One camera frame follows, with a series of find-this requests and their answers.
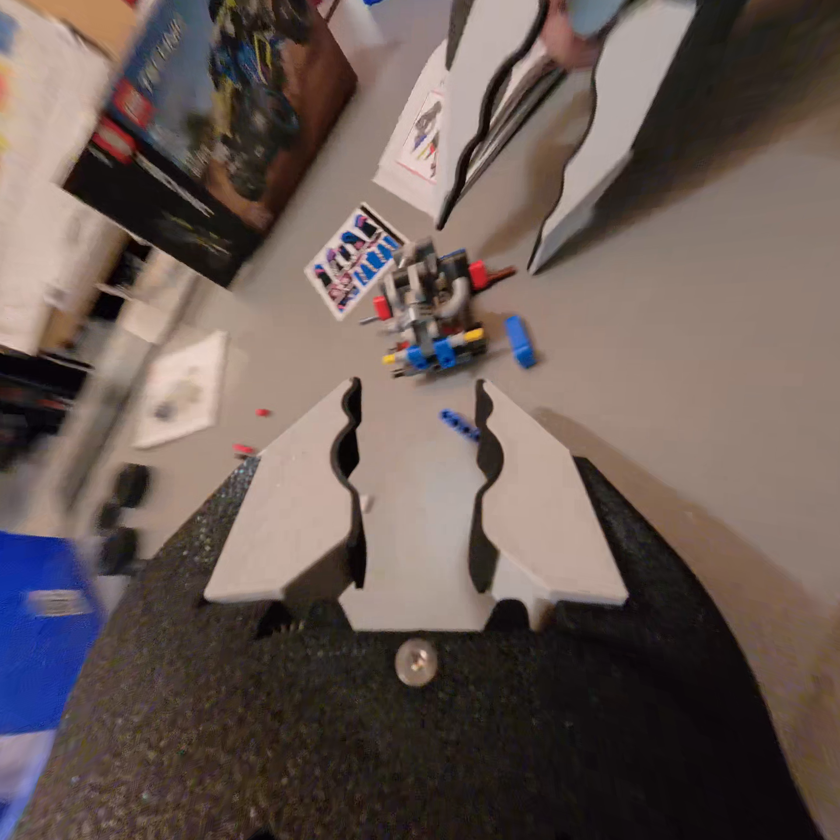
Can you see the scattered small lego pieces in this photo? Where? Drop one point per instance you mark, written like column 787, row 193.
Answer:
column 262, row 412

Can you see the lego sticker sheet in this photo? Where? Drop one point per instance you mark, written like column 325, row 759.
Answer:
column 348, row 262

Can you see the black lego tire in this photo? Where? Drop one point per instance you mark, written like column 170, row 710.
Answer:
column 133, row 485
column 119, row 548
column 107, row 516

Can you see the brown cardboard box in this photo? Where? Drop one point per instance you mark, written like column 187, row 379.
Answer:
column 98, row 19

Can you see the thin blue angled lego liftarm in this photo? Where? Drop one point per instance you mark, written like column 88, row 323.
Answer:
column 459, row 425

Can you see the thin closed instruction leaflet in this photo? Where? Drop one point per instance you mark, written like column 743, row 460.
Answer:
column 190, row 407

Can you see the white printed paper sign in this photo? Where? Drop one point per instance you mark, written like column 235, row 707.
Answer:
column 39, row 262

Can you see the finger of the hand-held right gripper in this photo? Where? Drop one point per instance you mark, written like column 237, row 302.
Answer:
column 472, row 79
column 623, row 98

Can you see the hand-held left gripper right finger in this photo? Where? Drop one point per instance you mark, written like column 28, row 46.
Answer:
column 551, row 525

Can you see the lego set cardboard box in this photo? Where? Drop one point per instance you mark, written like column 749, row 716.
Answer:
column 197, row 131

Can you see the person's right hand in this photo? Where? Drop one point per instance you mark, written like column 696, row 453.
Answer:
column 564, row 49

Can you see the partly built lego vehicle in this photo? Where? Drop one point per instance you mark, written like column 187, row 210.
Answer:
column 426, row 295

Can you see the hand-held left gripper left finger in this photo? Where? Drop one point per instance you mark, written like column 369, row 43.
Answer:
column 289, row 512

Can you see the open lego instruction booklet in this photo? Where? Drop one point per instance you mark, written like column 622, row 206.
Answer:
column 420, row 131

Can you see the blue storage bin white tag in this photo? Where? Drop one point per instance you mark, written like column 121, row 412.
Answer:
column 39, row 656

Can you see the thick blue angled lego beam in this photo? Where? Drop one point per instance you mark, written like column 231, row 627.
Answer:
column 520, row 341

